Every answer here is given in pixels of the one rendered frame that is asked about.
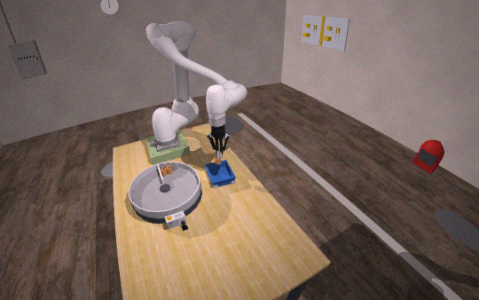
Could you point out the blue crate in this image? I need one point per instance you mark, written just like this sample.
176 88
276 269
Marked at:
220 174

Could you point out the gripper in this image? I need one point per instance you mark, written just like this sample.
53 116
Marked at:
218 133

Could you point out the grey round turning table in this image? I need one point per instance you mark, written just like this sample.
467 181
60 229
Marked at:
175 198

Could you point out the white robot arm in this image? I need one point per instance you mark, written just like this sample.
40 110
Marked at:
171 39

